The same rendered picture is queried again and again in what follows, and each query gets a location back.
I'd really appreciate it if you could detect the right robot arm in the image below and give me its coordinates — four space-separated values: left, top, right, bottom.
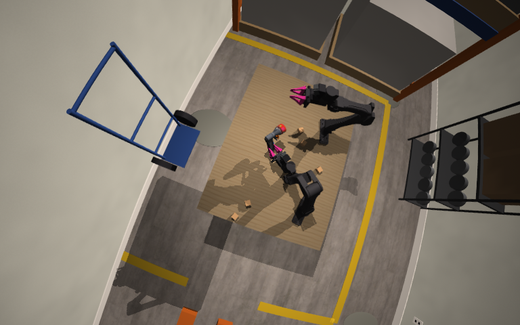
310 83 375 145

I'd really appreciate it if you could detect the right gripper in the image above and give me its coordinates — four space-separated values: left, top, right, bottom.
290 85 311 108

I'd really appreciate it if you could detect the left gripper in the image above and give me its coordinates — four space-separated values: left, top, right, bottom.
267 145 283 163

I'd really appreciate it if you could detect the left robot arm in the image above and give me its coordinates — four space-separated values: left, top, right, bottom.
276 152 323 225

